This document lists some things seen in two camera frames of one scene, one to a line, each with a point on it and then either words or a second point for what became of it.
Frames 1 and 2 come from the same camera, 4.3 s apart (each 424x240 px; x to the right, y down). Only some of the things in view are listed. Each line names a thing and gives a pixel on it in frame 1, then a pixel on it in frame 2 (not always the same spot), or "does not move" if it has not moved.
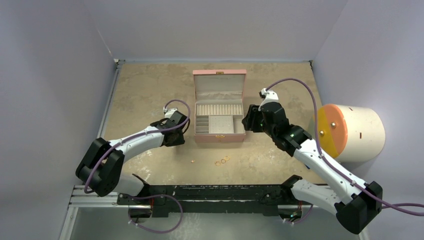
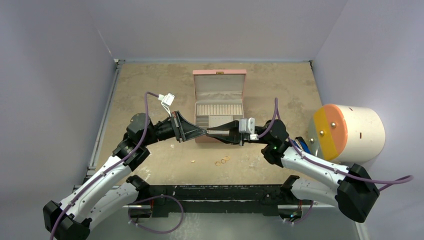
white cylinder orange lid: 350,134 does not move
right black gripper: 251,119 → 239,134
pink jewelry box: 219,99 does not move
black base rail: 203,199 does not move
